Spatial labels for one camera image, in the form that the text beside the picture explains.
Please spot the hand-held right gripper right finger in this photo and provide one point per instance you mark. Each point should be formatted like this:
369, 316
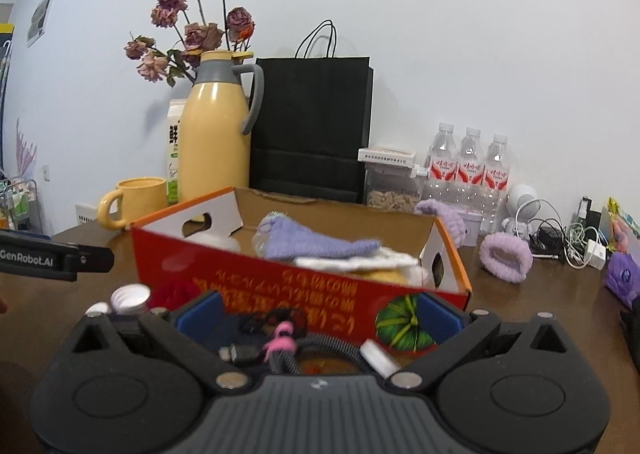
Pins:
440, 314

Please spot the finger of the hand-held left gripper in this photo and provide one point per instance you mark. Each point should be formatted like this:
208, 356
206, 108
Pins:
95, 259
25, 232

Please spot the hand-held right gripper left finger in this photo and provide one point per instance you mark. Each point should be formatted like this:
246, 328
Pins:
202, 314

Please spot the small white jar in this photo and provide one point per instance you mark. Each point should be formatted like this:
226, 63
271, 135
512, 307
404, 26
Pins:
97, 309

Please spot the white bottle cap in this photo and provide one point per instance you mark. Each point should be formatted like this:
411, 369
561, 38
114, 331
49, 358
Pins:
130, 299

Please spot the yellow and white plush toy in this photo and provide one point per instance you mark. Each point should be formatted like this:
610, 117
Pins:
385, 276

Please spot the red cardboard box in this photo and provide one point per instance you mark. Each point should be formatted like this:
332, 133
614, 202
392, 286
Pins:
280, 279

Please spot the white knitted cloth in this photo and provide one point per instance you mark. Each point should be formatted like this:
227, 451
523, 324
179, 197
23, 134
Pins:
350, 261

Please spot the purple woven pouch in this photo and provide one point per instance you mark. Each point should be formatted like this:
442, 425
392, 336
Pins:
310, 244

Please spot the yellow mug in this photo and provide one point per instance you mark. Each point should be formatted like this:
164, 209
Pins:
140, 201

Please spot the small white cup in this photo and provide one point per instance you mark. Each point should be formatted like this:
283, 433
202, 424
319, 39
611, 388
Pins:
472, 224

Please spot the purple fluffy headband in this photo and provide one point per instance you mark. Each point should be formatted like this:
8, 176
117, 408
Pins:
505, 241
445, 214

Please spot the white milk carton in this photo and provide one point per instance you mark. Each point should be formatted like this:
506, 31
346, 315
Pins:
173, 159

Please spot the clear food container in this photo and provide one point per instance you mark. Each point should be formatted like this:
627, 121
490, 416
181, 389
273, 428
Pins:
390, 184

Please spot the white robot-shaped lamp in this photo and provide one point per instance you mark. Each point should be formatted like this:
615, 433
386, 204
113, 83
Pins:
522, 196

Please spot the clear water bottle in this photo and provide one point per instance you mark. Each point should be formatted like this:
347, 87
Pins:
496, 174
471, 164
442, 159

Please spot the yellow thermos jug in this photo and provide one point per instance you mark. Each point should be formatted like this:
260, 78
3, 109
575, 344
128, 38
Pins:
215, 144

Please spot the white charger block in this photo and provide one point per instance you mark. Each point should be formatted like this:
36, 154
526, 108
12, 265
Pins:
596, 254

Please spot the black power adapter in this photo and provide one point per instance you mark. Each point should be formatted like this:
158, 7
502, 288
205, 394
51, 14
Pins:
589, 214

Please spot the purple bag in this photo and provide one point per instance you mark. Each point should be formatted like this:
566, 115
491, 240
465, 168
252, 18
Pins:
622, 279

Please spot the colourful snack packet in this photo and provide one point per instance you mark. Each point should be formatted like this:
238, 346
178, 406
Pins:
625, 224

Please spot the black paper bag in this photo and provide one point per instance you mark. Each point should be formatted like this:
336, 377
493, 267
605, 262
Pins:
310, 124

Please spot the dried rose bouquet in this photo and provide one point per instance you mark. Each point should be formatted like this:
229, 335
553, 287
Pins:
202, 36

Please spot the white wall switch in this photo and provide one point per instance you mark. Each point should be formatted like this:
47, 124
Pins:
48, 172

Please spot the purple plant wall decal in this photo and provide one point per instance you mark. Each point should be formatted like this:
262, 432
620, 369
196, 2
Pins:
25, 154

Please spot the wall poster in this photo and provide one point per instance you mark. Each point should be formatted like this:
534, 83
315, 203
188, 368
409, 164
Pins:
41, 16

